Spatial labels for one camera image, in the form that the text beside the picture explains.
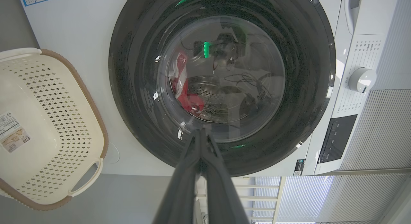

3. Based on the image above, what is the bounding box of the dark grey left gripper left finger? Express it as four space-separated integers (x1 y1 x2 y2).
153 129 203 224

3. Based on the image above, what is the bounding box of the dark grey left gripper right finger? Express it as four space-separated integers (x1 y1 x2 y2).
202 128 251 224

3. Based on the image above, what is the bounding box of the red and white garment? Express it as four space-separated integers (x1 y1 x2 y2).
169 51 205 114

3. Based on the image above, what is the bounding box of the round glass washer door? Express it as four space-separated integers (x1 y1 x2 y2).
109 0 337 177

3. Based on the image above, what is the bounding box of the stainless steel washing machine drum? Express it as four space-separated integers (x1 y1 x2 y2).
186 76 257 122

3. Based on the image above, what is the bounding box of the black display panel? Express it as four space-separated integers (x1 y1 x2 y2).
318 114 358 164

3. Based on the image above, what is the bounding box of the cream perforated laundry basket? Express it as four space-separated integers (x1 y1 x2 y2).
0 47 109 211

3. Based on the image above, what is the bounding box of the white front-load washing machine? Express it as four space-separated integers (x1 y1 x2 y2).
18 0 402 177

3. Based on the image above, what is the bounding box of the white control dial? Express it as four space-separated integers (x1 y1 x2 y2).
348 68 377 93

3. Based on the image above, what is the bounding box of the round drain filter cover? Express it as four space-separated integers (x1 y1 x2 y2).
104 142 120 164

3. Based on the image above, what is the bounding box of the small black QR sticker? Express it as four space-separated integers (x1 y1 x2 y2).
293 159 305 176

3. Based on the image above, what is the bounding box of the white slatted window blind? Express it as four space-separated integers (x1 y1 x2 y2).
231 176 411 224

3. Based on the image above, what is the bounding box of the white detergent drawer handle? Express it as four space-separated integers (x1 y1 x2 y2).
344 0 363 35

